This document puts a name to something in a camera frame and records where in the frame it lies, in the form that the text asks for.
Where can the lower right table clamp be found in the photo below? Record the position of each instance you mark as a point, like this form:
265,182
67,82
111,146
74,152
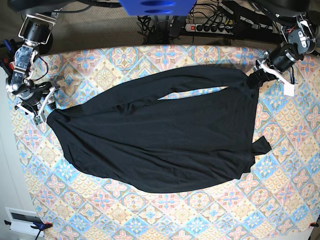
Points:
314,225

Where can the upper left table clamp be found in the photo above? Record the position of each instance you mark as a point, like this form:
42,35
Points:
7,53

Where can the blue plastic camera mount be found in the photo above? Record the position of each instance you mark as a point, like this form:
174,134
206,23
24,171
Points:
157,7

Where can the black long-sleeve t-shirt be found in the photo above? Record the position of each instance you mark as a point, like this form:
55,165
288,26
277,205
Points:
179,130

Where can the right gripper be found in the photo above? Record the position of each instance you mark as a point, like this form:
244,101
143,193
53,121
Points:
35,98

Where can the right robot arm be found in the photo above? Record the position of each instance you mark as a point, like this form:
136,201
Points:
36,30

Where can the white wall outlet box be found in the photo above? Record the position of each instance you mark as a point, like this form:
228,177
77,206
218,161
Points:
22,220

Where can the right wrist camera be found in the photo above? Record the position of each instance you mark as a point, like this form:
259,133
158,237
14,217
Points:
39,119

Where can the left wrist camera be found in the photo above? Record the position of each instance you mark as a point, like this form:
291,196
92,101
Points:
289,89

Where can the lower left table clamp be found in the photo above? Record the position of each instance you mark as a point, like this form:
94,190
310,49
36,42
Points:
37,225

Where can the white power strip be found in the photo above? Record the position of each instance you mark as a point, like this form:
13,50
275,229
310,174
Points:
208,28

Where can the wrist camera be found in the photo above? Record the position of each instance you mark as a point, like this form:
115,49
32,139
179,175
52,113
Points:
289,89
39,119

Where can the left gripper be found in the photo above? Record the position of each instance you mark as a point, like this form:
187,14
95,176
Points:
273,64

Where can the table clamp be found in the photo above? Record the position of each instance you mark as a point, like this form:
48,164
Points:
37,225
314,225
7,53

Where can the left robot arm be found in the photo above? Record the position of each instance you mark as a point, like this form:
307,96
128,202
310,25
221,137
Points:
299,40

